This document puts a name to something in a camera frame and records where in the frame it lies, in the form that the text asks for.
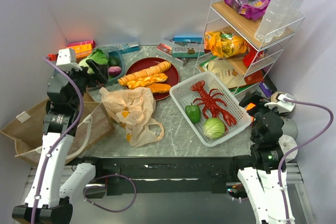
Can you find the pink box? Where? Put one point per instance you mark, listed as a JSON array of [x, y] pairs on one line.
[[92, 42]]

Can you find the braided yellow bread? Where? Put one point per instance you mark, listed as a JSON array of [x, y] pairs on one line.
[[143, 82]]

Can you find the long orange bread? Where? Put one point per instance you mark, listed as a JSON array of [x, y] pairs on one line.
[[159, 68]]

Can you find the orange plastic grocery bag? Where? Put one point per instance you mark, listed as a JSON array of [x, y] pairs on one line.
[[133, 110]]

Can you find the blue transparent bowl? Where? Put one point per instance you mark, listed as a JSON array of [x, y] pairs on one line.
[[104, 68]]

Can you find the blue box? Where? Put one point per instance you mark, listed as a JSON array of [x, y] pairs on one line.
[[187, 39]]

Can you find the purple onion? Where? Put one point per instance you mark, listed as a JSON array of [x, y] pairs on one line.
[[114, 71]]

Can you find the red box bottom shelf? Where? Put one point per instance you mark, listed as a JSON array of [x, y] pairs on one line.
[[255, 77]]

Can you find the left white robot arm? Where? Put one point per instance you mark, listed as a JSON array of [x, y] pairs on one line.
[[63, 111]]

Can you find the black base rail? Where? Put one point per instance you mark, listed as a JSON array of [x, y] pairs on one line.
[[126, 175]]

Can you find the green napa cabbage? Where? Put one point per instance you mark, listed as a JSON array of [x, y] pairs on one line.
[[98, 56]]

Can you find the grey paper roll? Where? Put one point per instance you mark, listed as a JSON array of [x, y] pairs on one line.
[[289, 127]]

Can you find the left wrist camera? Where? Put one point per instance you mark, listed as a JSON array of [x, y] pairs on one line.
[[66, 60]]

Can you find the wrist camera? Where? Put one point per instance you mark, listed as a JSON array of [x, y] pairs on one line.
[[282, 102], [66, 60]]

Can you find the white wire shelf rack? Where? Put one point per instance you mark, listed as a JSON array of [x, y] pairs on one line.
[[222, 17]]

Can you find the orange packet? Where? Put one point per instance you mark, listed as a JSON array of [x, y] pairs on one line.
[[250, 106]]

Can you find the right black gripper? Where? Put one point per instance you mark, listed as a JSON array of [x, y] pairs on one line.
[[252, 102]]

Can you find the brown paper grocery bag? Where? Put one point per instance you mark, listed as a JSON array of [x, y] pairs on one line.
[[26, 130]]

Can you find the white plastic basket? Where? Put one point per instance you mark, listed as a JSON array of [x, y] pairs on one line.
[[183, 96]]

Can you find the teal white box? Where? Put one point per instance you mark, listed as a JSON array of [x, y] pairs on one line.
[[127, 47]]

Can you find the red white box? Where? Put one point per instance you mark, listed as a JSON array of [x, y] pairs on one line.
[[166, 52]]

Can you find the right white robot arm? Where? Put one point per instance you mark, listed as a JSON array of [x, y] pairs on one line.
[[263, 173]]

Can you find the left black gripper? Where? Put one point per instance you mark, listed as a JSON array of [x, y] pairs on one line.
[[87, 74]]

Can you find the red snack packet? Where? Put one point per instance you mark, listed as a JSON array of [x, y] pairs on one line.
[[252, 56]]

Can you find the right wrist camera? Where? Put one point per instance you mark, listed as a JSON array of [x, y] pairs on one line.
[[282, 102]]

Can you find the purple pouch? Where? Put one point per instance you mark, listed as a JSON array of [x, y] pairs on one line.
[[267, 90]]

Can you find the red toy lobster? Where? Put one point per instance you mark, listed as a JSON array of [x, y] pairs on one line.
[[211, 103]]

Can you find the orange flat bread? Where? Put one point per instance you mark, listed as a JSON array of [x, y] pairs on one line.
[[159, 88]]

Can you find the yellow orange chips bag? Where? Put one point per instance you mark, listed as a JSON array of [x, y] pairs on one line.
[[224, 44]]

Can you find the white paper roll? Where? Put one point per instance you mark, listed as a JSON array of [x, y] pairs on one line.
[[287, 143]]

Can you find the dark green avocado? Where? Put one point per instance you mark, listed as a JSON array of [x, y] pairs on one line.
[[113, 61]]

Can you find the red round plate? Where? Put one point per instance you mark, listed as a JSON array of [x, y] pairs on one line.
[[172, 73]]

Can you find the beige snack bag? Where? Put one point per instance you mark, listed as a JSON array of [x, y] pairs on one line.
[[225, 71]]

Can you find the green round cabbage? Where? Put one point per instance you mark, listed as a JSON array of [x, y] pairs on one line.
[[214, 128]]

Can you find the orange box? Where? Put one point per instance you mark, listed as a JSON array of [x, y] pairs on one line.
[[80, 48]]

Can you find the teal cat picture box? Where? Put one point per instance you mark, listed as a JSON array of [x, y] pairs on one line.
[[191, 50]]

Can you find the green bell pepper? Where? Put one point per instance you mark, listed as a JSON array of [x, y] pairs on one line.
[[193, 113]]

